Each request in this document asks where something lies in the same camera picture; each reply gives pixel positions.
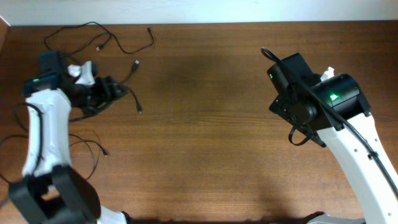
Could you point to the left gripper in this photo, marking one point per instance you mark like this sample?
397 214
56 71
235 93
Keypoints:
106 94

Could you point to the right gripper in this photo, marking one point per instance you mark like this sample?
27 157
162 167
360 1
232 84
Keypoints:
282 109

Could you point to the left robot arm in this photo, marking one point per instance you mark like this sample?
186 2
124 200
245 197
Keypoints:
51 191

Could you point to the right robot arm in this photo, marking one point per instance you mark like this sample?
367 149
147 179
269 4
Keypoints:
332 111

